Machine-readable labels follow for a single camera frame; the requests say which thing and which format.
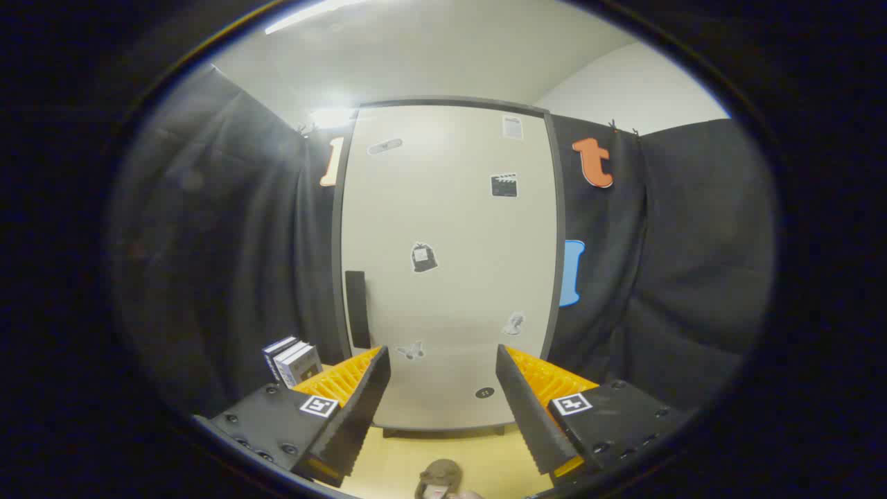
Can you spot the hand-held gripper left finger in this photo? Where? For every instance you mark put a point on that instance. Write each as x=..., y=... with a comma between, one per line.
x=360, y=405

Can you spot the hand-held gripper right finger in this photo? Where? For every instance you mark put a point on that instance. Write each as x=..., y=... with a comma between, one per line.
x=523, y=405

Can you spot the black backdrop cloth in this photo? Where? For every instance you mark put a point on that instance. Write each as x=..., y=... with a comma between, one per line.
x=208, y=242

